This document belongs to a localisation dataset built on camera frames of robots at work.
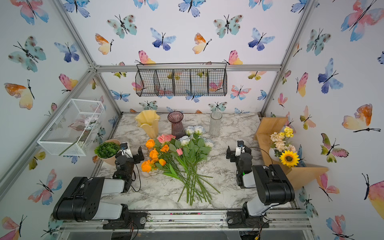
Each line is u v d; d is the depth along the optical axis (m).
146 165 0.86
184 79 0.98
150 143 0.98
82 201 0.44
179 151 0.90
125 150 0.76
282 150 0.76
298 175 0.67
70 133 0.72
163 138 0.91
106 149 0.85
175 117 0.96
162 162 0.87
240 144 0.79
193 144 0.96
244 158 0.71
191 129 1.04
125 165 0.69
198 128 1.01
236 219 0.74
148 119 0.96
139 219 0.75
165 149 0.91
